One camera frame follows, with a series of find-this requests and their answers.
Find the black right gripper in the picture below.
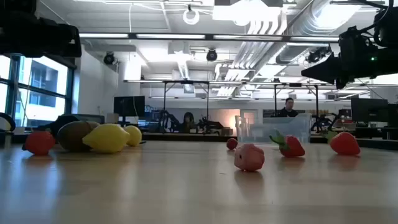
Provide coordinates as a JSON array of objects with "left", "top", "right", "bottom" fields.
[{"left": 300, "top": 45, "right": 398, "bottom": 90}]

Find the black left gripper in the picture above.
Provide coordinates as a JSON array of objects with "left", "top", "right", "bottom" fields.
[{"left": 0, "top": 14, "right": 83, "bottom": 58}]

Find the clear plastic tupperware container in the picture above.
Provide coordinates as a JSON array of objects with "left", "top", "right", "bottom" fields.
[{"left": 235, "top": 113, "right": 313, "bottom": 146}]

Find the smooth orange-red strawberry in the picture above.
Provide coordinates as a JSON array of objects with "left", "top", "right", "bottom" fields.
[{"left": 325, "top": 130, "right": 361, "bottom": 156}]

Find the dark red bushy-leaved strawberry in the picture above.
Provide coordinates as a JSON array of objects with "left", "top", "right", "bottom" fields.
[{"left": 269, "top": 129, "right": 306, "bottom": 158}]

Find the brown kiwi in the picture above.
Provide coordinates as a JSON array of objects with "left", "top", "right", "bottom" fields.
[{"left": 56, "top": 120, "right": 100, "bottom": 152}]

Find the red bumpy strawberry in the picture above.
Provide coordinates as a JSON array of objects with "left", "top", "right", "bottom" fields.
[{"left": 22, "top": 130, "right": 57, "bottom": 156}]

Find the large yellow lemon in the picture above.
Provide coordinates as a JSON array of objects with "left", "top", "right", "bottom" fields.
[{"left": 81, "top": 123, "right": 131, "bottom": 154}]

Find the pink wrinkled raspberry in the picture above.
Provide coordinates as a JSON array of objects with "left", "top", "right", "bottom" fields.
[{"left": 233, "top": 143, "right": 266, "bottom": 172}]

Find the small round yellow lemon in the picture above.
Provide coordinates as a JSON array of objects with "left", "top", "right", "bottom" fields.
[{"left": 123, "top": 124, "right": 143, "bottom": 147}]

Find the person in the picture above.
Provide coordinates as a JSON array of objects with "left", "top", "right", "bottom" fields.
[
  {"left": 277, "top": 97, "right": 300, "bottom": 118},
  {"left": 182, "top": 111, "right": 196, "bottom": 134}
]

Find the black computer monitor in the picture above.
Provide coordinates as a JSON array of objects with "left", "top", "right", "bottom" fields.
[
  {"left": 113, "top": 95, "right": 146, "bottom": 118},
  {"left": 350, "top": 98, "right": 389, "bottom": 123}
]

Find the dark green cloth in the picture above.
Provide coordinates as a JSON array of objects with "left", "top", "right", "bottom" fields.
[{"left": 36, "top": 114, "right": 82, "bottom": 135}]

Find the bright ceiling light panel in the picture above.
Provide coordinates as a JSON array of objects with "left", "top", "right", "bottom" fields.
[{"left": 213, "top": 4, "right": 282, "bottom": 23}]

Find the long ceiling light bar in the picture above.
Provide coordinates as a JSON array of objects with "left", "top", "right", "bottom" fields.
[{"left": 79, "top": 32, "right": 340, "bottom": 43}]

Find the black metal frame stand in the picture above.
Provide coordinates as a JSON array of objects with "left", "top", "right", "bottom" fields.
[
  {"left": 162, "top": 80, "right": 210, "bottom": 133},
  {"left": 273, "top": 82, "right": 320, "bottom": 125}
]

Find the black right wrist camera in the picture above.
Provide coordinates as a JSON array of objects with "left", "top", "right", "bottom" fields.
[{"left": 338, "top": 25, "right": 367, "bottom": 54}]

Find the silver ribbed air duct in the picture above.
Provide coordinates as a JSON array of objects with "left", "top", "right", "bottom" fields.
[{"left": 289, "top": 0, "right": 377, "bottom": 37}]

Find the black cable loop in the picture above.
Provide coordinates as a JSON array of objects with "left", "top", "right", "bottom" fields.
[{"left": 0, "top": 112, "right": 16, "bottom": 132}]

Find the white coiled cable ring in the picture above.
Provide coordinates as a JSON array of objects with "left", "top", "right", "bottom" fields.
[{"left": 182, "top": 8, "right": 201, "bottom": 26}]

